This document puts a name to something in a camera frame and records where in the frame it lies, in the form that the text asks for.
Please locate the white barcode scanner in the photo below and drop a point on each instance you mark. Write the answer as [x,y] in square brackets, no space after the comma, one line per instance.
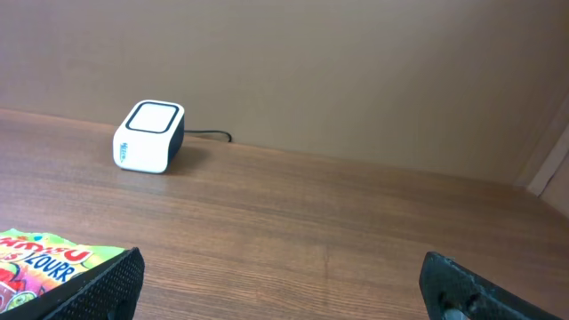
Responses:
[150,136]

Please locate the Haribo gummy bag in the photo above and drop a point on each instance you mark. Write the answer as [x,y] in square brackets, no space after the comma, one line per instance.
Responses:
[33,264]

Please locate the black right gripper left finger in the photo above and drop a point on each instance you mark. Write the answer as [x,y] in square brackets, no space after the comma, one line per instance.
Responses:
[109,291]

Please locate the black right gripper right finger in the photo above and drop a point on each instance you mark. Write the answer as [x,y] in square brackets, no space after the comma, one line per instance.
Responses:
[450,291]

